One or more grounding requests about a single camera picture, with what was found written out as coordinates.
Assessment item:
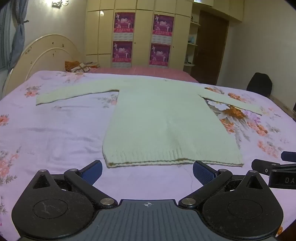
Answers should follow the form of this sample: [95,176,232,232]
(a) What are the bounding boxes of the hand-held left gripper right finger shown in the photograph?
[178,160,271,209]

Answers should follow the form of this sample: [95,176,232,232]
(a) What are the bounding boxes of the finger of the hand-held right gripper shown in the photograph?
[251,159,281,175]
[280,151,296,163]

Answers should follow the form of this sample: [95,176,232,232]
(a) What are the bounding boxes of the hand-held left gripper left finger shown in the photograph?
[30,159,118,209]

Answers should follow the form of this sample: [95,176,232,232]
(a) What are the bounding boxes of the pale green knitted sweater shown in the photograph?
[36,77,263,168]

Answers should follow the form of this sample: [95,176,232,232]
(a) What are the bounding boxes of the lilac floral blanket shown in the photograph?
[0,70,296,241]

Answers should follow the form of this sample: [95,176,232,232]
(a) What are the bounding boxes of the black chair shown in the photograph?
[246,72,273,98]

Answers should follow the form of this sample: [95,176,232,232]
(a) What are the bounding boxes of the orange patterned pillow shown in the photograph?
[64,61,100,73]

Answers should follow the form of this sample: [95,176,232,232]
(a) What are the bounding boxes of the pink bed sheet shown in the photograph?
[89,65,200,83]

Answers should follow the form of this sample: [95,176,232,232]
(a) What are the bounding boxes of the brown wooden door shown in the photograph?
[191,10,229,85]

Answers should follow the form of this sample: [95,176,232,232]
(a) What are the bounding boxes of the cream bed headboard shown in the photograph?
[2,34,86,98]

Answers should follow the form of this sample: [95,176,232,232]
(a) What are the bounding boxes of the open shelf unit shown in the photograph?
[184,16,201,67]

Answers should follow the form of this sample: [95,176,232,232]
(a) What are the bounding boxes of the cream wardrobe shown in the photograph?
[85,0,245,70]

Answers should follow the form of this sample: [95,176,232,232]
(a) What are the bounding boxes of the blue curtain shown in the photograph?
[0,0,30,70]

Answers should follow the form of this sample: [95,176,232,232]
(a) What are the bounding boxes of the pink wall poster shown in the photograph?
[112,41,133,68]
[151,14,174,44]
[113,12,136,41]
[149,43,171,67]

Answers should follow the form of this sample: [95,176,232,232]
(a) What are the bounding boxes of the white wall lamp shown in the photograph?
[51,0,70,9]

